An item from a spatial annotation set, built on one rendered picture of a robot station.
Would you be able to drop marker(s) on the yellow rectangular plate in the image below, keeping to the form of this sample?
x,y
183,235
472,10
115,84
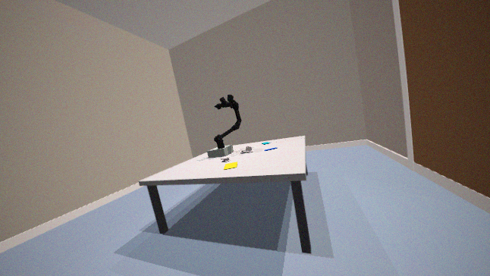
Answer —
x,y
230,165

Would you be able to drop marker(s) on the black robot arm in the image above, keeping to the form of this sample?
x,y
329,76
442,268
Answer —
x,y
232,104

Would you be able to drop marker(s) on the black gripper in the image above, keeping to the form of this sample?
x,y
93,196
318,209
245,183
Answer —
x,y
218,106

